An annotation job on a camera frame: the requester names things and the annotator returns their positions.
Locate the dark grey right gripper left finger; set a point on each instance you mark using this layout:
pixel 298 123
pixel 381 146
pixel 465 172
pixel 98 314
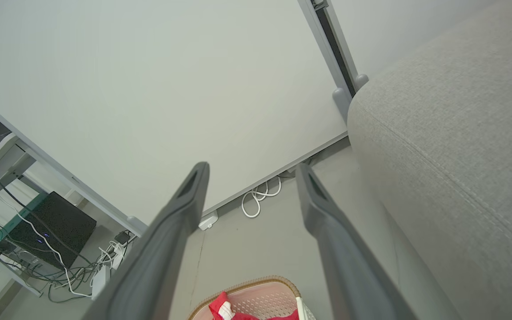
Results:
pixel 158 249

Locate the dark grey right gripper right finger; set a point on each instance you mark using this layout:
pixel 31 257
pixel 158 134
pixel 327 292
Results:
pixel 349 266

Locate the red garment with white trim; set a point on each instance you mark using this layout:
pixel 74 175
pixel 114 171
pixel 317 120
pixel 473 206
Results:
pixel 218 306

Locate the grey fabric sofa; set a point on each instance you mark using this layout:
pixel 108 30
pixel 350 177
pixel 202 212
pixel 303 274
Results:
pixel 460 155

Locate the white power strip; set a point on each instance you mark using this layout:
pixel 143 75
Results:
pixel 100 280

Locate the pink perforated laundry basket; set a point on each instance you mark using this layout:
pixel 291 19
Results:
pixel 265 298

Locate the black computer box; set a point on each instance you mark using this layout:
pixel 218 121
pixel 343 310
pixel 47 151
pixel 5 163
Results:
pixel 56 226

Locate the teal desk crossbar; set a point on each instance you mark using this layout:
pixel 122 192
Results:
pixel 11 226

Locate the white desk frame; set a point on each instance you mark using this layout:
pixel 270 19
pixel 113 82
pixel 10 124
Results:
pixel 5 155

